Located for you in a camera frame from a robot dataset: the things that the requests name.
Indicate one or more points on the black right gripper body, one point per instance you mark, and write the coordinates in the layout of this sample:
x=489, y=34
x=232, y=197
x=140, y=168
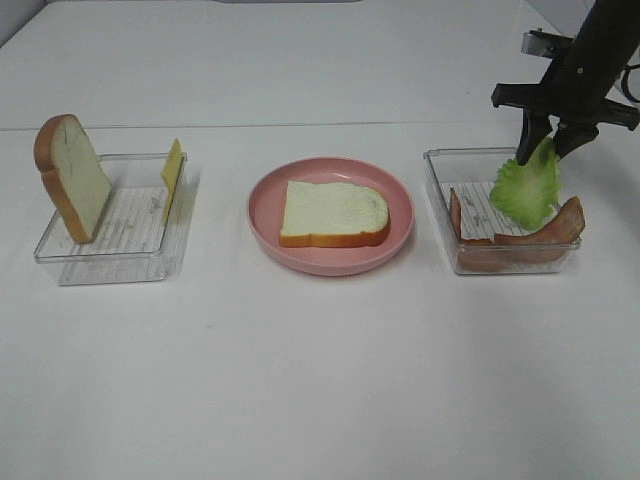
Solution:
x=574, y=88

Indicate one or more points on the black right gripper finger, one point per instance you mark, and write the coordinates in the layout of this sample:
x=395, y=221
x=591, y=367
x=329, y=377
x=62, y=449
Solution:
x=571, y=136
x=535, y=127

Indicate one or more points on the green lettuce leaf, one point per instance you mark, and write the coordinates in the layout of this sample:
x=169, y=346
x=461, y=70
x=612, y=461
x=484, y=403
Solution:
x=527, y=193

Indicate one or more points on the long bacon strip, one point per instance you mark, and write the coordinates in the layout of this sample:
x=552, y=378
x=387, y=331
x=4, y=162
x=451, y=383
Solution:
x=551, y=241

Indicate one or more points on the bread slice from box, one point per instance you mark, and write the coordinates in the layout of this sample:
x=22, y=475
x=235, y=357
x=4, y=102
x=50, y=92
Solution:
x=333, y=215

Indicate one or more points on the yellow cheese slice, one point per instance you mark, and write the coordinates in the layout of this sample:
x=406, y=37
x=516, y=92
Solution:
x=170, y=174

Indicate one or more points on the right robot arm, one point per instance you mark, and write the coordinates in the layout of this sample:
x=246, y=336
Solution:
x=614, y=24

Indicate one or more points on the clear plastic box right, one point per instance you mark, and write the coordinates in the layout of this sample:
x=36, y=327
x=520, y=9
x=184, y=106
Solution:
x=471, y=173

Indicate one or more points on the clear plastic box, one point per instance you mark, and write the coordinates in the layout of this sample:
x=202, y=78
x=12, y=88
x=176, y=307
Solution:
x=471, y=173
x=137, y=239

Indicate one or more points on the pink round plate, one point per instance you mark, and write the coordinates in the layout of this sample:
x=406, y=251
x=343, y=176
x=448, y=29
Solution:
x=266, y=205

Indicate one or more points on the clear plastic box left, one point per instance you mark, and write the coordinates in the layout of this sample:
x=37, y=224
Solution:
x=137, y=239

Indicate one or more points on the bread slice in left box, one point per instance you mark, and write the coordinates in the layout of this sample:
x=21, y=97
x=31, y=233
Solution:
x=72, y=175

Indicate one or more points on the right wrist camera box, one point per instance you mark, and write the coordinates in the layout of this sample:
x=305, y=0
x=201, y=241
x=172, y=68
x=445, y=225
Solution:
x=543, y=44

